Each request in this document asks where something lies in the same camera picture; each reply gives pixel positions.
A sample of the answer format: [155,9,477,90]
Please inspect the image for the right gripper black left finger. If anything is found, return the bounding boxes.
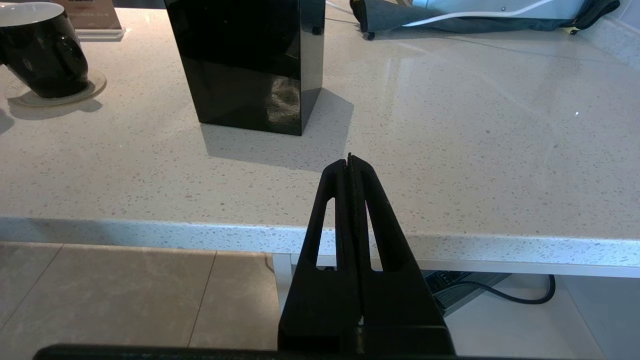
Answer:
[277,159,362,351]

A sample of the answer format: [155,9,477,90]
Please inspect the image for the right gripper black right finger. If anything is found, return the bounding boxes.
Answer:
[350,154,457,356]

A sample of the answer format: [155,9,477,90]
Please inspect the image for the grey power strip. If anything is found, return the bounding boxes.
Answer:
[422,270,512,317]

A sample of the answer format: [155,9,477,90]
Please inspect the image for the black tissue box white lid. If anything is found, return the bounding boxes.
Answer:
[165,0,327,137]

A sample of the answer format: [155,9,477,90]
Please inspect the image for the dark grey cloth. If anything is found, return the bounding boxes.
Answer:
[350,0,621,41]

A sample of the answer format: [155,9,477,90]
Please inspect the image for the round white coaster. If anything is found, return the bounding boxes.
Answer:
[5,69,108,108]

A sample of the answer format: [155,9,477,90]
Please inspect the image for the silver microwave oven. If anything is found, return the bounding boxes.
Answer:
[412,0,586,21]

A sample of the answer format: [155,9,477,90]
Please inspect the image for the beige QR code sign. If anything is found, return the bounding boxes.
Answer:
[50,0,127,42]

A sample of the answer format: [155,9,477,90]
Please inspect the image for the black mug white inside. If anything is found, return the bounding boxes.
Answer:
[0,1,91,99]

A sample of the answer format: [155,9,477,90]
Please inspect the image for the black cable under table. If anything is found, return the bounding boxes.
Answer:
[457,275,557,306]

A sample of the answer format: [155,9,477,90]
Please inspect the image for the white cable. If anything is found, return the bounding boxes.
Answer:
[402,0,556,28]

